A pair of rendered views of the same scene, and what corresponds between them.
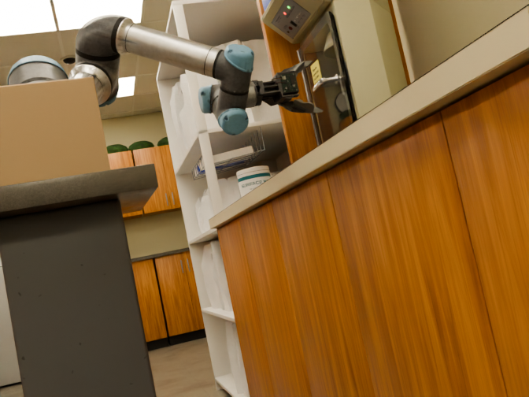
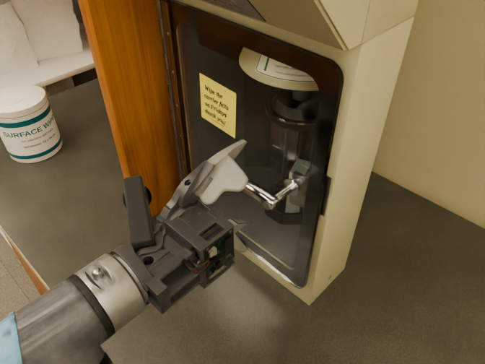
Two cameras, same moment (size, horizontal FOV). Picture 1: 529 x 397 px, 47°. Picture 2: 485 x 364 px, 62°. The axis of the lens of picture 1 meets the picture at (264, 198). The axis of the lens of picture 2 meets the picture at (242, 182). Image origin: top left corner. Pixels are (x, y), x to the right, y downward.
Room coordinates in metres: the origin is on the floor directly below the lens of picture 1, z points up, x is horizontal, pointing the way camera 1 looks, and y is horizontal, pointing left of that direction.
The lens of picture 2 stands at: (1.37, 0.00, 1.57)
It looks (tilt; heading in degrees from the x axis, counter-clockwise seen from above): 42 degrees down; 329
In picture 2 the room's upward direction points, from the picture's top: straight up
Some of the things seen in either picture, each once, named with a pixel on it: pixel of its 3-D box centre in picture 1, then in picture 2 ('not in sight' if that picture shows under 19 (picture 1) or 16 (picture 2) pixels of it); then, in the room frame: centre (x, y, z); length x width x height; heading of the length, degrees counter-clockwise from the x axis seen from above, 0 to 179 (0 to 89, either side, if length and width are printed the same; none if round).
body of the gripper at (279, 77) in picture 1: (275, 89); (176, 250); (1.67, -0.09, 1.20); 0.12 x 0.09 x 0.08; 105
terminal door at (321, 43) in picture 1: (327, 93); (239, 156); (1.80, -0.25, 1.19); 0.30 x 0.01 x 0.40; 14
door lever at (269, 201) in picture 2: (324, 83); (260, 183); (1.72, -0.24, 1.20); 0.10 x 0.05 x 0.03; 14
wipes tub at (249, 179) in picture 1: (256, 187); (26, 123); (2.37, 0.02, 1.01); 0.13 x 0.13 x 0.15
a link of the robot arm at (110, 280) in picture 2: (246, 93); (112, 288); (1.66, -0.01, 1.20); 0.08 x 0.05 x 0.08; 15
